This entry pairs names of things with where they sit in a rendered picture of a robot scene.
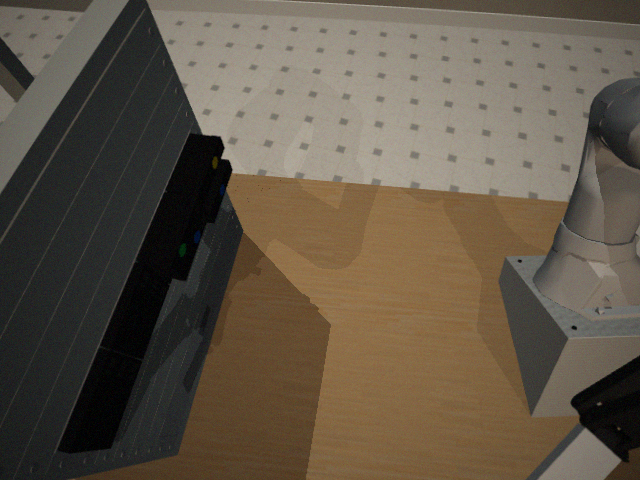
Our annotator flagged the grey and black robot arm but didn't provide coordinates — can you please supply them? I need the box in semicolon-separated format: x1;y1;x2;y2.
532;77;640;321

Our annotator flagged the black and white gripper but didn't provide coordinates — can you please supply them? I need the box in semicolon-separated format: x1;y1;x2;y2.
526;356;640;480

